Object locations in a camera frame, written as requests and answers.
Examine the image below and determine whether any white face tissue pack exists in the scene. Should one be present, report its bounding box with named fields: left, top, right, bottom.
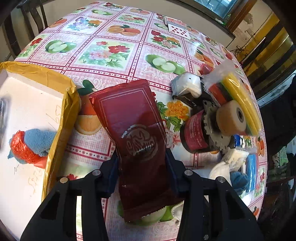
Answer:
left=222, top=149, right=249, bottom=172

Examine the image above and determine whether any blue red sponge cloth pack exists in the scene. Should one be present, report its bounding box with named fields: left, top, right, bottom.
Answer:
left=246, top=154, right=259, bottom=193

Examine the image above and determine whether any dark red foil packet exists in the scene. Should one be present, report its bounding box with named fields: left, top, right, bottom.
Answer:
left=89, top=79, right=181, bottom=222

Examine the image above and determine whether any blue rag with red band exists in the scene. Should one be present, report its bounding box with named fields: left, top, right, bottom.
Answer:
left=8, top=128, right=57, bottom=169

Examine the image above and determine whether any yellow multicolour sponge pack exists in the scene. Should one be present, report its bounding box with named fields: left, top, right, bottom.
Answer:
left=202, top=60, right=262, bottom=136

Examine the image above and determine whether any white cloth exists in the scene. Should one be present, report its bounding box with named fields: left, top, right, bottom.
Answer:
left=171, top=161, right=232, bottom=227

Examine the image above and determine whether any dark red jar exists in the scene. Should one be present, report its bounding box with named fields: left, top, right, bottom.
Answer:
left=180, top=110, right=210, bottom=153

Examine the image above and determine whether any beige tape roll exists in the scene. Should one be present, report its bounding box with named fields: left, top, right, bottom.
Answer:
left=216, top=100, right=246, bottom=136

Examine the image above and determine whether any yellow taped foam box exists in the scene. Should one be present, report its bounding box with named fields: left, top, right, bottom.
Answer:
left=1, top=61, right=81, bottom=240

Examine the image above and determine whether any wooden chair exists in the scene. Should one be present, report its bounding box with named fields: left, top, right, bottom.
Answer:
left=1, top=0, right=49, bottom=60

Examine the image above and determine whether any playing cards stack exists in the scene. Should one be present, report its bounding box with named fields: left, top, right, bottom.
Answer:
left=164, top=16, right=191, bottom=40

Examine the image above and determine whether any barred window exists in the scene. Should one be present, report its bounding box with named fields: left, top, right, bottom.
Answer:
left=181, top=0, right=256, bottom=26

